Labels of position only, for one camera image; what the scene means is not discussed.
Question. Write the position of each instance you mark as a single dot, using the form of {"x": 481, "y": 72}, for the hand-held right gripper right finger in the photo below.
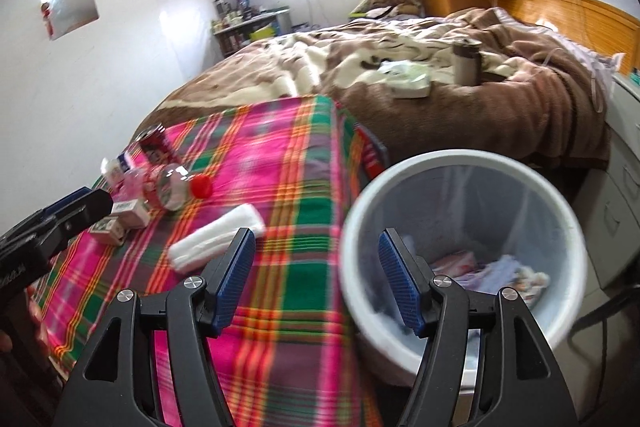
{"x": 400, "y": 282}

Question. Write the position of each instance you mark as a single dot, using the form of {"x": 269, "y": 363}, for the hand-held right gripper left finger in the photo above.
{"x": 235, "y": 279}

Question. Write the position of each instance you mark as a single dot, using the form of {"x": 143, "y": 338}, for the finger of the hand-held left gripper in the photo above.
{"x": 80, "y": 219}
{"x": 70, "y": 202}

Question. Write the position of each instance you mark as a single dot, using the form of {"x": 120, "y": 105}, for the small brown printed carton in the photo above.
{"x": 107, "y": 231}

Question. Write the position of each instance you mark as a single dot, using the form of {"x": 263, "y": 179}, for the white round trash bin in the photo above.
{"x": 360, "y": 267}

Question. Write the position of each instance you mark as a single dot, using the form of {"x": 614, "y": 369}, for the long white foam net sleeve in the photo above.
{"x": 215, "y": 234}

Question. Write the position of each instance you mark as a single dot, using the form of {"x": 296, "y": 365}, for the pink milk carton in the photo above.
{"x": 452, "y": 263}

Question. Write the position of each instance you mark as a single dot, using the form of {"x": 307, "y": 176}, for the white yogurt cup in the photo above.
{"x": 117, "y": 167}

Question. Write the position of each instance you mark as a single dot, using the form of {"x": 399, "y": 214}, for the clear plastic bottle red cap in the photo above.
{"x": 175, "y": 189}

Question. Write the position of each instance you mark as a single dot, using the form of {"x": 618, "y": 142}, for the red drink can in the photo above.
{"x": 157, "y": 144}

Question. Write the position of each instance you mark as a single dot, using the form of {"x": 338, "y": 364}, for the purple white drink carton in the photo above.
{"x": 505, "y": 277}

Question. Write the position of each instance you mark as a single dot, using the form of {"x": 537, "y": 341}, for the person's left hand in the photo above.
{"x": 41, "y": 322}

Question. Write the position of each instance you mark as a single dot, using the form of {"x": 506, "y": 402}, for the pink green plaid cloth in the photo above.
{"x": 280, "y": 207}

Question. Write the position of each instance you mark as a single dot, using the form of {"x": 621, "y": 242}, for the clear plastic bin liner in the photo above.
{"x": 500, "y": 207}

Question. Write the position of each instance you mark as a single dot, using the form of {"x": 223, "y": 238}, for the red cardboard box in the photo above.
{"x": 370, "y": 152}

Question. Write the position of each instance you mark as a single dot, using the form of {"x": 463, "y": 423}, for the red hanging knot ornament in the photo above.
{"x": 47, "y": 19}

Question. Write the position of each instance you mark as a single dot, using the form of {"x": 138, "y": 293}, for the brown patterned blanket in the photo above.
{"x": 500, "y": 117}

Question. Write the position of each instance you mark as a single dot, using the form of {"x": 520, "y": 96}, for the white tissue pack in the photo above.
{"x": 407, "y": 79}

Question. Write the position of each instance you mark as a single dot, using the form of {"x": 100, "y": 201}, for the dark phone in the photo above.
{"x": 494, "y": 79}

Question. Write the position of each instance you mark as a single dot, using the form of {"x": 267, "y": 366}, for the beige thermos flask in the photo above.
{"x": 467, "y": 62}

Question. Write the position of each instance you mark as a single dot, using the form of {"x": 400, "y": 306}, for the small cluttered shelf unit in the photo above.
{"x": 245, "y": 32}

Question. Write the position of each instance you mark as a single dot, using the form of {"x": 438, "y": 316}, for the white nightstand with drawers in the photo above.
{"x": 622, "y": 167}

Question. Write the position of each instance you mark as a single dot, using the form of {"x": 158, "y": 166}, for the wooden bed headboard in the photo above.
{"x": 575, "y": 14}

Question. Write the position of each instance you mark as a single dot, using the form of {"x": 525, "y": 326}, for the silver square wall panel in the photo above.
{"x": 72, "y": 4}

